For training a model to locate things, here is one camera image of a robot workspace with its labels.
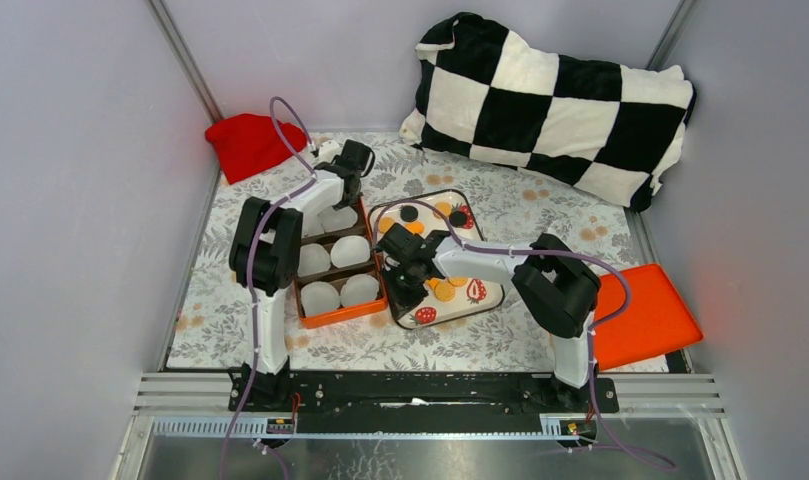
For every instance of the white strawberry tray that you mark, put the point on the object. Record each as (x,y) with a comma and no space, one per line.
(479,295)

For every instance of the red knit hat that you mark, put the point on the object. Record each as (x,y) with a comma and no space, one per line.
(246,145)

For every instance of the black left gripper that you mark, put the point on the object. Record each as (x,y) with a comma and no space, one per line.
(346,202)

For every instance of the black round cookie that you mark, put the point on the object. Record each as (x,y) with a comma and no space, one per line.
(409,213)
(458,219)

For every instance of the black white checkered pillow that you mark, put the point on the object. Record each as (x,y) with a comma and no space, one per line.
(598,126)

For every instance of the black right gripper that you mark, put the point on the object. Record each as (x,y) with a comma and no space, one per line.
(401,302)

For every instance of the orange cookie tin box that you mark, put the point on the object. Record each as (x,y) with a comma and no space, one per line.
(339,278)

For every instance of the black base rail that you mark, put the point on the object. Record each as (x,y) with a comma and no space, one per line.
(401,402)

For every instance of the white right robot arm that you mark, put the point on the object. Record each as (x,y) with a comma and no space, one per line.
(555,284)

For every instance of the orange fish cookie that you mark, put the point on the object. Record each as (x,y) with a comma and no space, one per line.
(415,227)

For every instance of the orange tin lid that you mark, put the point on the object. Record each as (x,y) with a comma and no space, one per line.
(657,322)

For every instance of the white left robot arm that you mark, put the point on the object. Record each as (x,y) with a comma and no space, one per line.
(265,250)

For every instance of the floral table mat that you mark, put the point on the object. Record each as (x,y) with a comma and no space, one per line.
(213,331)

